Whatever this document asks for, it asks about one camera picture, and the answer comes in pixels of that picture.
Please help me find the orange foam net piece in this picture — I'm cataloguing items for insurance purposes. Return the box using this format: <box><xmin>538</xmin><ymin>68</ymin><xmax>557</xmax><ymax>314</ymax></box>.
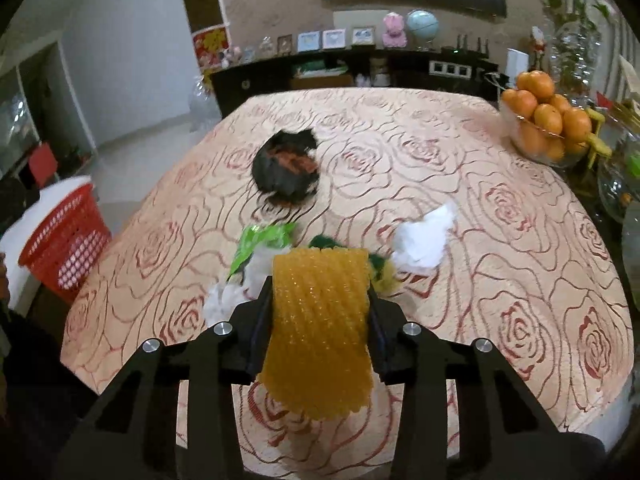
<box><xmin>259</xmin><ymin>247</ymin><xmax>372</xmax><ymax>420</ymax></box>

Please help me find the white tissue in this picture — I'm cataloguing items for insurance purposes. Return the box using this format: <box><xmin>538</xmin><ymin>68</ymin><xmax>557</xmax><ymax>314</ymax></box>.
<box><xmin>390</xmin><ymin>203</ymin><xmax>457</xmax><ymax>275</ymax></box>

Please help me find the green snack wrapper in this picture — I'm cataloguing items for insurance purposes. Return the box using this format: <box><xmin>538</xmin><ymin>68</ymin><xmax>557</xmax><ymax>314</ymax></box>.
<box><xmin>228</xmin><ymin>222</ymin><xmax>296</xmax><ymax>278</ymax></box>

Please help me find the rose pattern tablecloth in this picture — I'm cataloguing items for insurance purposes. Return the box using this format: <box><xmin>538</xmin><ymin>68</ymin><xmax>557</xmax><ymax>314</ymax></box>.
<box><xmin>61</xmin><ymin>89</ymin><xmax>634</xmax><ymax>479</ymax></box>

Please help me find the red plastic mesh basket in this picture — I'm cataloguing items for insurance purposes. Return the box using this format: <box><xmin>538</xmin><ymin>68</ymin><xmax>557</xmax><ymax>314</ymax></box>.
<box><xmin>17</xmin><ymin>183</ymin><xmax>112</xmax><ymax>306</ymax></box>

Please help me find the black tv cabinet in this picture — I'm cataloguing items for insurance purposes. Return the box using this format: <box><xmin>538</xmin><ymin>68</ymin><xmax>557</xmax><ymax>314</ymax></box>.
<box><xmin>210</xmin><ymin>49</ymin><xmax>504</xmax><ymax>116</ymax></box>

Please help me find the red chair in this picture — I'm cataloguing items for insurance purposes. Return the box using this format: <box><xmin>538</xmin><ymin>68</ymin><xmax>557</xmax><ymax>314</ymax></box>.
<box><xmin>28</xmin><ymin>142</ymin><xmax>58</xmax><ymax>188</ymax></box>

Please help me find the glass bowl of oranges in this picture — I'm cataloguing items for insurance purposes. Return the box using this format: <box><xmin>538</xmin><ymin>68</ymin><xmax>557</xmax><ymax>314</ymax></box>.
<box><xmin>499</xmin><ymin>70</ymin><xmax>593</xmax><ymax>169</ymax></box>

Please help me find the white power strip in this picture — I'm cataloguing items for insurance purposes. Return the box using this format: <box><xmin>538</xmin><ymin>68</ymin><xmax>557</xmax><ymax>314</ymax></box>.
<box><xmin>428</xmin><ymin>61</ymin><xmax>472</xmax><ymax>80</ymax></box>

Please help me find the framed picture white left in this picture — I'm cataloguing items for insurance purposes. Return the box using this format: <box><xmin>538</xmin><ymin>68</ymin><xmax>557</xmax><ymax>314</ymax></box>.
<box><xmin>297</xmin><ymin>32</ymin><xmax>321</xmax><ymax>53</ymax></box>

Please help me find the framed picture white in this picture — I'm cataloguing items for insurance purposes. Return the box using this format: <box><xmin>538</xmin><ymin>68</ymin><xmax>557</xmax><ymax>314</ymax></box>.
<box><xmin>297</xmin><ymin>32</ymin><xmax>321</xmax><ymax>53</ymax></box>
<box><xmin>352</xmin><ymin>26</ymin><xmax>376</xmax><ymax>48</ymax></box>
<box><xmin>322</xmin><ymin>28</ymin><xmax>346</xmax><ymax>50</ymax></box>

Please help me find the framed picture white middle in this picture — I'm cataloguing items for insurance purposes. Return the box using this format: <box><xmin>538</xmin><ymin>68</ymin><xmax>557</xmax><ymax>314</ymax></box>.
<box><xmin>322</xmin><ymin>28</ymin><xmax>346</xmax><ymax>50</ymax></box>

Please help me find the black wifi router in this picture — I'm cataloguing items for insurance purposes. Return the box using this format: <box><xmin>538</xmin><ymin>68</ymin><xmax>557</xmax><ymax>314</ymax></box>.
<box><xmin>440</xmin><ymin>35</ymin><xmax>489</xmax><ymax>60</ymax></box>

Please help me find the framed picture white right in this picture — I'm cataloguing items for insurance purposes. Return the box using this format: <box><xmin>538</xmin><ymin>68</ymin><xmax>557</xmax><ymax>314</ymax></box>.
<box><xmin>352</xmin><ymin>26</ymin><xmax>376</xmax><ymax>48</ymax></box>

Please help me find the white router box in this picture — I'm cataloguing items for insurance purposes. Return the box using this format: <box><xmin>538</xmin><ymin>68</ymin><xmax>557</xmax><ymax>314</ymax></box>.
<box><xmin>506</xmin><ymin>49</ymin><xmax>529</xmax><ymax>87</ymax></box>

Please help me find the pink plush toy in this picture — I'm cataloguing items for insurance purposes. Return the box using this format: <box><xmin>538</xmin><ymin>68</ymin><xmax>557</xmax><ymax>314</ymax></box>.
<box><xmin>382</xmin><ymin>12</ymin><xmax>408</xmax><ymax>49</ymax></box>

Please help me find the light blue globe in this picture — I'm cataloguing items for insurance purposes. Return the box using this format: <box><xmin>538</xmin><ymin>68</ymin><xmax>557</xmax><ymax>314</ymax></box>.
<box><xmin>406</xmin><ymin>10</ymin><xmax>439</xmax><ymax>44</ymax></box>

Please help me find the glass flower vase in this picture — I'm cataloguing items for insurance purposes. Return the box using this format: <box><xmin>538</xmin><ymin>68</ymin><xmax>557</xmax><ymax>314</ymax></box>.
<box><xmin>549</xmin><ymin>20</ymin><xmax>601</xmax><ymax>101</ymax></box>

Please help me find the red festive wall poster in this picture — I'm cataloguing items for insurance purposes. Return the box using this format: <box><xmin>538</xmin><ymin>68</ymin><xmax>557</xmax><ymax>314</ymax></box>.
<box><xmin>192</xmin><ymin>25</ymin><xmax>230</xmax><ymax>84</ymax></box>

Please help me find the small dark photo frame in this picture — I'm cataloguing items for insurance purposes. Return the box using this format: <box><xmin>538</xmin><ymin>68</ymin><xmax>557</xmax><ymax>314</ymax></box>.
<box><xmin>277</xmin><ymin>35</ymin><xmax>293</xmax><ymax>56</ymax></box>

